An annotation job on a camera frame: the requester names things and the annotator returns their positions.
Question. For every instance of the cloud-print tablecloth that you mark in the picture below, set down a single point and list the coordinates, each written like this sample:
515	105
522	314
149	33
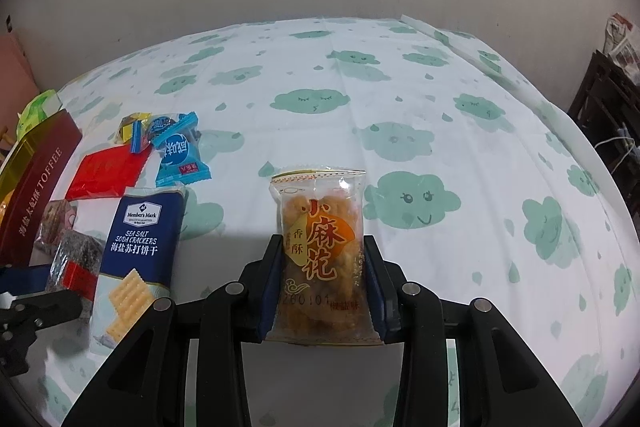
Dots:
350	132

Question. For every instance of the yellow wrapped candy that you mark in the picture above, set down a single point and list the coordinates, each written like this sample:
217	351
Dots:
126	127

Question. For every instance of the stack of newspapers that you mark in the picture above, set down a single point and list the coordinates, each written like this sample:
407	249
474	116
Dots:
622	42

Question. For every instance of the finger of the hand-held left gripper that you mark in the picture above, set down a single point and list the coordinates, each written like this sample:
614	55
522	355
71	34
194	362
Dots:
40	312
25	278

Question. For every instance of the blue and silver candy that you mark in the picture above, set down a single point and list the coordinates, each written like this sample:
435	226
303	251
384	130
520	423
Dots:
162	126

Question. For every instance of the dark speckled snack packet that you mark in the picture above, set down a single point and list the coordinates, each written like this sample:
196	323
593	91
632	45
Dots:
67	257

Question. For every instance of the red snack packet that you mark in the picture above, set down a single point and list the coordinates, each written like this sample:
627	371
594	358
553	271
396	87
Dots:
105	172

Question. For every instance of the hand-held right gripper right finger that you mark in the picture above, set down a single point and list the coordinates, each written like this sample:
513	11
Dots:
376	287

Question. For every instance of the light blue biscuit packet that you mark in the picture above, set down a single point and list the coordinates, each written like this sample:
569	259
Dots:
181	159

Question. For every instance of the reddish-brown snack packet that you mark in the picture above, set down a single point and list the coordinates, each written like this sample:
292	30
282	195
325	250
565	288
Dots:
52	219

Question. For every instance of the green tissue pack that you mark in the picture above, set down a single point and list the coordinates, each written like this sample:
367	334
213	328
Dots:
37	109

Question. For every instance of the dark wooden cabinet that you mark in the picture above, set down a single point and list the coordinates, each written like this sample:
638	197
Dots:
610	107

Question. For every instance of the fried dough twist packet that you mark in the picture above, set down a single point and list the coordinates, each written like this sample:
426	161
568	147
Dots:
320	227

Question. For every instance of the maroon and gold tin box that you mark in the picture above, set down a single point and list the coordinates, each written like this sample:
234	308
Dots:
45	177

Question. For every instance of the dark blue cracker packet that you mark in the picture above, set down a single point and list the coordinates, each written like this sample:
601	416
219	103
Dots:
140	227

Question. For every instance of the small blue stick packet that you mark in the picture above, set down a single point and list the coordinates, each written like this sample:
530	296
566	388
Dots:
140	138

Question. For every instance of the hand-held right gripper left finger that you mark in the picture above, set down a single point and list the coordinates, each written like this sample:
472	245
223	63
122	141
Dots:
273	287

